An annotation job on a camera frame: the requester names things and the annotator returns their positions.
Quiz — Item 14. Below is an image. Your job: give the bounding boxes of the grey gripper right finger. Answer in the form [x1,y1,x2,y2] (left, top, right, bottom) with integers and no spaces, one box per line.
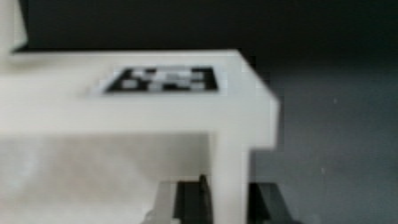
[247,183,301,224]

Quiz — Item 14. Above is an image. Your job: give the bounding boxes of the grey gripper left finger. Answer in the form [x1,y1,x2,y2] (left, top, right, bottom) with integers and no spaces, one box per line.
[141,175,214,224]

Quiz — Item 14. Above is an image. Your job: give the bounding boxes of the white drawer with knob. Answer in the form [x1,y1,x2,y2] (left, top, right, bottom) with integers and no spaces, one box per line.
[0,50,279,224]

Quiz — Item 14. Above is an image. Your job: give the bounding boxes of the large white drawer housing box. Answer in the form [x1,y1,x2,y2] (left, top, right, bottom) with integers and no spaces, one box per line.
[0,0,29,56]

